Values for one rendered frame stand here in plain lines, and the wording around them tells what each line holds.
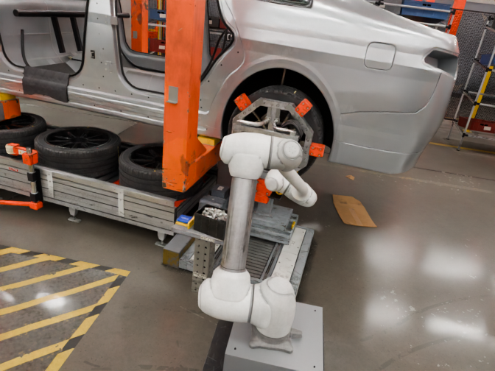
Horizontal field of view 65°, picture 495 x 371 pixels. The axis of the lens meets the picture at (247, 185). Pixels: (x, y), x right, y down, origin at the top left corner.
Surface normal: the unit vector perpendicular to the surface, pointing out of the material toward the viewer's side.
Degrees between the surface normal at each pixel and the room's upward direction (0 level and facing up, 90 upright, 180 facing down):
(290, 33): 90
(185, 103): 90
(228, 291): 67
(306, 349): 0
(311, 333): 0
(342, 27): 80
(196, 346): 0
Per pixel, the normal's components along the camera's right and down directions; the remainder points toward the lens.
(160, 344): 0.11, -0.90
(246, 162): -0.04, 0.17
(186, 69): -0.29, 0.37
